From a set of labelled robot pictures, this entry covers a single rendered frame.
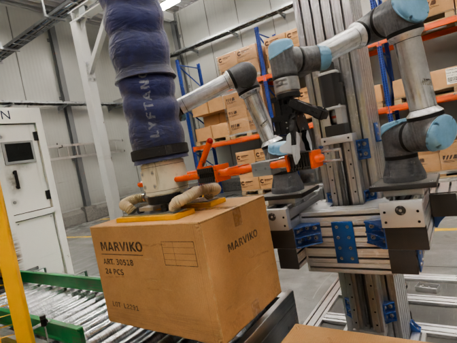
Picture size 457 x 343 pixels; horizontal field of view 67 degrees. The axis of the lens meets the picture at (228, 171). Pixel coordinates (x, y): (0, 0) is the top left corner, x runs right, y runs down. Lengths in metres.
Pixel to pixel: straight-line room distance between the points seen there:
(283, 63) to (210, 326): 0.83
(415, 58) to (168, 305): 1.17
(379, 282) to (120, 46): 1.46
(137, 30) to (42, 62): 10.26
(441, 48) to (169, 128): 8.53
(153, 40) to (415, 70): 0.91
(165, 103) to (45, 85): 10.12
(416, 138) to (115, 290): 1.25
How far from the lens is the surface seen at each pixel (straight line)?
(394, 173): 1.44
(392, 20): 1.35
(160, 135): 1.30
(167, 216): 1.22
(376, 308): 1.76
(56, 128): 11.18
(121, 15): 1.41
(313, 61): 1.10
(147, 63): 1.35
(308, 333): 1.47
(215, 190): 1.32
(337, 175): 1.62
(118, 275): 1.47
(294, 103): 1.03
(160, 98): 1.34
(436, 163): 8.08
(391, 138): 1.43
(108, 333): 1.87
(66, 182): 11.04
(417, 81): 1.34
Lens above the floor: 1.27
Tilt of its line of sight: 3 degrees down
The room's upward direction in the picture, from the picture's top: 10 degrees counter-clockwise
